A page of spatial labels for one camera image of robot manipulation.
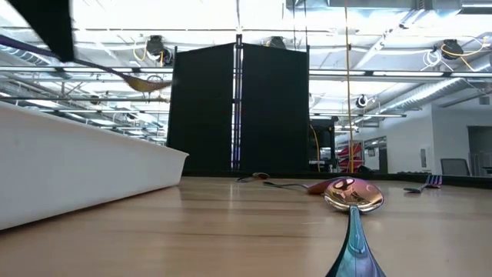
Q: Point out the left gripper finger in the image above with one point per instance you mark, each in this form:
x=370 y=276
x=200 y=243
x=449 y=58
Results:
x=46 y=27

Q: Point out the long ceiling light bar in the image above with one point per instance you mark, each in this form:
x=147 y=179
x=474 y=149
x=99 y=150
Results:
x=96 y=70
x=403 y=73

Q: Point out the white cutlery tray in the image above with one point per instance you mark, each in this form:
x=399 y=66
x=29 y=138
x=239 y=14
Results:
x=77 y=165

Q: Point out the black folding partition screen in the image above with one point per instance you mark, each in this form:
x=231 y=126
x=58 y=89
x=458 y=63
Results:
x=203 y=115

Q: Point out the black machine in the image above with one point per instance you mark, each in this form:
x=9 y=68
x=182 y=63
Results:
x=324 y=146

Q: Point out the red rack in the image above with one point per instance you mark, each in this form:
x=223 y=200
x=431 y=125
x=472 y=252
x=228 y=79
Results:
x=346 y=154

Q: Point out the iridescent fork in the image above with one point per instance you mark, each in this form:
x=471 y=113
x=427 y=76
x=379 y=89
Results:
x=434 y=181

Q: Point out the grey office chair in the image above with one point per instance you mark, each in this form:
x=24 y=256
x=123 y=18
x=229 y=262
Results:
x=455 y=167

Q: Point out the silver ventilation duct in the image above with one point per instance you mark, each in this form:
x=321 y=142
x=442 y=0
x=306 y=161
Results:
x=423 y=94
x=19 y=55

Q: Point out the white wall box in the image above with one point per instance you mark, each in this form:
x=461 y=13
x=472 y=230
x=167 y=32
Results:
x=423 y=157

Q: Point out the black aluminium table frame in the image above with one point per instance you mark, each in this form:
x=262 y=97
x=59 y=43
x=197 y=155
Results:
x=476 y=181

